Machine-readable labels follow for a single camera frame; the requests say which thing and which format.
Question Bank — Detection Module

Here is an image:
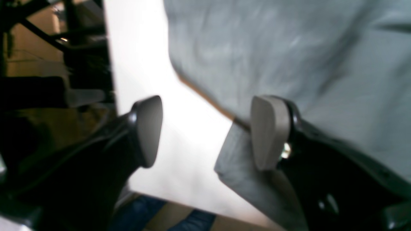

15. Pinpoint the dark grey t-shirt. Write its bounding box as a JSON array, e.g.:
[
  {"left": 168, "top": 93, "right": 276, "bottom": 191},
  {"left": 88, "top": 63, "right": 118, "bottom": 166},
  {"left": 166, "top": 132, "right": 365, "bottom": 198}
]
[{"left": 163, "top": 0, "right": 411, "bottom": 231}]

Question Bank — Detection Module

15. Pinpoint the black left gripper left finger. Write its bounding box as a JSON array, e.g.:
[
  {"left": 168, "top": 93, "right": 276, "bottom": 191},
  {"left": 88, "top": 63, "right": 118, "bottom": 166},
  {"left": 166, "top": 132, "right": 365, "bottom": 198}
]
[{"left": 1, "top": 95, "right": 163, "bottom": 231}]

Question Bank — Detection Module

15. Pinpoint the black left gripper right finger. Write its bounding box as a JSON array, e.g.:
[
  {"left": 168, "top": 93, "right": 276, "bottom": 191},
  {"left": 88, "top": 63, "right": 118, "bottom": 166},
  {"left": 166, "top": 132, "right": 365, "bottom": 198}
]
[{"left": 250, "top": 95, "right": 410, "bottom": 231}]

